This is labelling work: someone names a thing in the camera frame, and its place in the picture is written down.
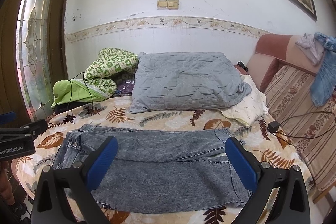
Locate grey washed denim pants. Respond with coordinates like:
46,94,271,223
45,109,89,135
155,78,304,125
53,124,251,214

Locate person's left hand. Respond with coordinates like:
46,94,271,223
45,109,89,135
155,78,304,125
0,161,15,206

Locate green patterned quilt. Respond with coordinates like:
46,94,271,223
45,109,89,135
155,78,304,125
52,48,138,107

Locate cream patterned pillow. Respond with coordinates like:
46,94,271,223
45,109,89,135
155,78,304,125
219,75,269,127

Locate blue jeans on headboard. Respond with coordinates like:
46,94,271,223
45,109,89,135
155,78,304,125
310,32,336,107

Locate purple plastic bag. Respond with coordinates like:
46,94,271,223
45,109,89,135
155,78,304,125
116,80,135,95

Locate grey quilted pillow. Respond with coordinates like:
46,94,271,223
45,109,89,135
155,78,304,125
129,52,252,113

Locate small black device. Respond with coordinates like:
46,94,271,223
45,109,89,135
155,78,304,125
238,61,248,72

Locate lilac garment on headboard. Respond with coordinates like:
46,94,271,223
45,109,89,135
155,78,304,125
295,34,325,66

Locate black cable on bed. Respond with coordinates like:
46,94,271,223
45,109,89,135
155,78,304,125
67,71,96,119

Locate beige wall switch plate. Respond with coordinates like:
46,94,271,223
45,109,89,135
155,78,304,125
157,0,179,10

